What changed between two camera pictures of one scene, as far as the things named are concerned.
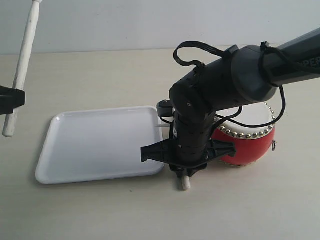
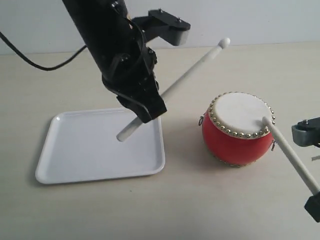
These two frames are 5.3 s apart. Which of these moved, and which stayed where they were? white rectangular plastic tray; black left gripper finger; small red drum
Moved: black left gripper finger
Stayed: white rectangular plastic tray; small red drum
